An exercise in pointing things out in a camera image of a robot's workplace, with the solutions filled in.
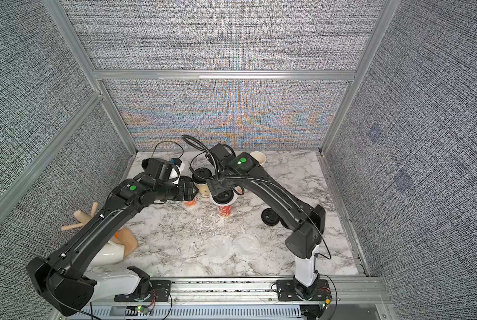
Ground black plastic cup lid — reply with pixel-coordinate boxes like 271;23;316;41
260;208;280;226
280;219;290;229
213;190;235;205
193;167;213;185

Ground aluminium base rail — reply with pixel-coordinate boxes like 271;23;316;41
72;276;397;319

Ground white mug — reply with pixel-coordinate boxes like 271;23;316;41
89;241;125;267

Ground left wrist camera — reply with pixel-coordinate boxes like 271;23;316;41
141;157;184;183

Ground red milk tea paper cup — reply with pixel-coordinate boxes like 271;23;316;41
218;205;233;218

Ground wooden mug tree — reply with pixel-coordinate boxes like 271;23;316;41
61;202;139;260

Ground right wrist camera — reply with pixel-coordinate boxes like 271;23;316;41
206;143;236;169

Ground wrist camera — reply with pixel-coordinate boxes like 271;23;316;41
206;143;236;169
141;157;184;183

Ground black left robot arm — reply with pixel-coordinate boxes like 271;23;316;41
26;176;198;316

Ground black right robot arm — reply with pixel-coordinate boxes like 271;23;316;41
205;147;326;293

